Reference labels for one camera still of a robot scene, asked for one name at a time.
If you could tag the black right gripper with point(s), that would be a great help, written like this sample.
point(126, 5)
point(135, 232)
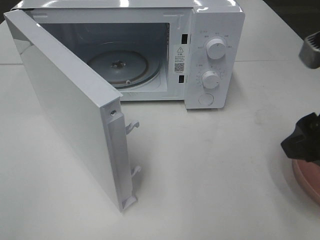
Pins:
point(304, 142)

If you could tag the pink round plate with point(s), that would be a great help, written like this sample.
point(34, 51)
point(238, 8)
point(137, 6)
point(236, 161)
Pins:
point(307, 174)

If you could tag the round white door button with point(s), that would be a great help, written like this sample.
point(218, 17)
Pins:
point(206, 99)

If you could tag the white timer knob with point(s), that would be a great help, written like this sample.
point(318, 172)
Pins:
point(210, 79)

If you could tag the white microwave door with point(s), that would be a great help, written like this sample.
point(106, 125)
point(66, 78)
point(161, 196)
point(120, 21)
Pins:
point(83, 107)

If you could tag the upper white power knob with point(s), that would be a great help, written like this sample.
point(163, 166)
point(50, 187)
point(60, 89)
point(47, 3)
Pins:
point(216, 48)

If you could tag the white microwave oven body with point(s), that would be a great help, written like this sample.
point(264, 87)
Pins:
point(173, 31)

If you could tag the glass microwave turntable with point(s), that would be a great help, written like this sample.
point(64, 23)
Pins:
point(125, 69)

